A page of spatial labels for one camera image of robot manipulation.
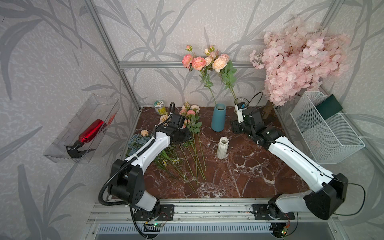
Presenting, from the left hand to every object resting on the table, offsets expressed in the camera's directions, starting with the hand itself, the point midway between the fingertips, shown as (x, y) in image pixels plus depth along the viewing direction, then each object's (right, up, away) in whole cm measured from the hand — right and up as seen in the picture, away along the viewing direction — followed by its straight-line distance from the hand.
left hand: (190, 136), depth 86 cm
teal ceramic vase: (+18, +11, +10) cm, 23 cm away
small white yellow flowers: (-8, -15, +2) cm, 17 cm away
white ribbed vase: (+19, -7, -2) cm, 20 cm away
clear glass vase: (+33, +23, +14) cm, 43 cm away
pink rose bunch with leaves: (+1, +7, +18) cm, 19 cm away
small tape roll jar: (-26, +21, +26) cm, 42 cm away
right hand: (+24, +10, -7) cm, 27 cm away
